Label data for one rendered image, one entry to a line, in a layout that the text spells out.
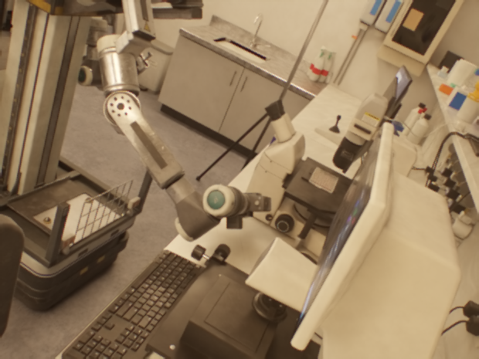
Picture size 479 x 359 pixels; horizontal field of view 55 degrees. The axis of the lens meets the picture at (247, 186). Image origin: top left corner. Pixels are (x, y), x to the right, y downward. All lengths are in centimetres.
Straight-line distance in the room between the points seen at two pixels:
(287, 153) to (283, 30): 279
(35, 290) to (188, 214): 87
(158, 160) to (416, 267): 70
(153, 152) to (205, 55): 266
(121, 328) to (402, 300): 59
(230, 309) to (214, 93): 298
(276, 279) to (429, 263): 29
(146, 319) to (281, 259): 36
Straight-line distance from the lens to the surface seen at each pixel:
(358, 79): 415
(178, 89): 395
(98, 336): 103
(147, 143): 120
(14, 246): 99
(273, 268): 89
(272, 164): 152
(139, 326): 107
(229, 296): 100
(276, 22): 423
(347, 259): 64
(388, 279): 77
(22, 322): 205
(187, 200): 123
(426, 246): 75
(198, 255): 121
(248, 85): 371
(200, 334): 93
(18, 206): 204
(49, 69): 184
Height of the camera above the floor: 155
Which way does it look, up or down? 27 degrees down
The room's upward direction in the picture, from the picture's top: 25 degrees clockwise
